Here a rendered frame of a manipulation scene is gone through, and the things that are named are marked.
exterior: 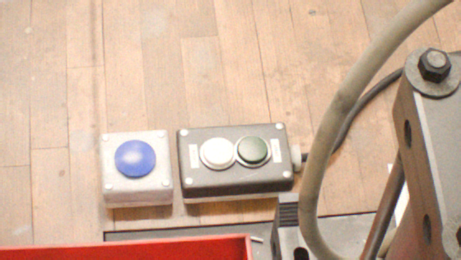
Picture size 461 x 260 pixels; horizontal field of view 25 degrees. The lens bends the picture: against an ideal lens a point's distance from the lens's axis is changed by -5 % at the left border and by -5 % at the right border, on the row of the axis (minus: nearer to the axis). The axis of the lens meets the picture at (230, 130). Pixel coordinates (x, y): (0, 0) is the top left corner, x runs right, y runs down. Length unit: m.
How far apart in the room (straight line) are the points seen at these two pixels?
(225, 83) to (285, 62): 0.07
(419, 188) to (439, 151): 0.02
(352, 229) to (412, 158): 0.66
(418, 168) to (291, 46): 0.78
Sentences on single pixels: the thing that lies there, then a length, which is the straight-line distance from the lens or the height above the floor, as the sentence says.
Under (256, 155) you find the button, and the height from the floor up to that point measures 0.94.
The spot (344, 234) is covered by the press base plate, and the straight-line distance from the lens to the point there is 1.05.
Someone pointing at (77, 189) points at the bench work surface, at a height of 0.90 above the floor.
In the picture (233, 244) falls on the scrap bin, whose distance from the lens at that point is 0.98.
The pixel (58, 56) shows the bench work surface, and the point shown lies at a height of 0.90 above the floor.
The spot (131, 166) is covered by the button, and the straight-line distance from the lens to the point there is 1.03.
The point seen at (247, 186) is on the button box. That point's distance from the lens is 1.04.
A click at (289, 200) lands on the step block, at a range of 0.96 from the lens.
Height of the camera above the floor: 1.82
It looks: 57 degrees down
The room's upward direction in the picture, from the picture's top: 5 degrees clockwise
